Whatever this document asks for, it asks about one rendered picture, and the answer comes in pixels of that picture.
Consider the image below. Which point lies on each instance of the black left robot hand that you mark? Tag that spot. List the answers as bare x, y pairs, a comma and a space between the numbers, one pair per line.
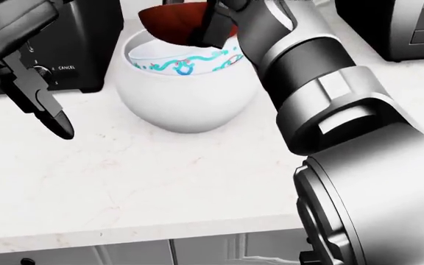
24, 52

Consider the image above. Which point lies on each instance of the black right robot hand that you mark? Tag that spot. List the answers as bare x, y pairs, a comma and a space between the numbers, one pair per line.
217, 27

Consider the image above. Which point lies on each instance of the red bowl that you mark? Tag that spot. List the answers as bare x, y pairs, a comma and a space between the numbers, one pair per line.
171, 25

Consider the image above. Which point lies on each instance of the white bowl with teal pattern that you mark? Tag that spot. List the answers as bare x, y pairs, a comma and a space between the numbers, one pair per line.
186, 64

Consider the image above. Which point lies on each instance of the black toaster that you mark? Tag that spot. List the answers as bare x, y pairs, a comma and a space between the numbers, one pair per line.
76, 44

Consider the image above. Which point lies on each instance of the large white round bowl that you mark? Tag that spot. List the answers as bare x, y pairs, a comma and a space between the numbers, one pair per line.
182, 102

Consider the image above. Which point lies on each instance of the silver black toaster oven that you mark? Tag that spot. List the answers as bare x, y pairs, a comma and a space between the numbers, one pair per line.
396, 27

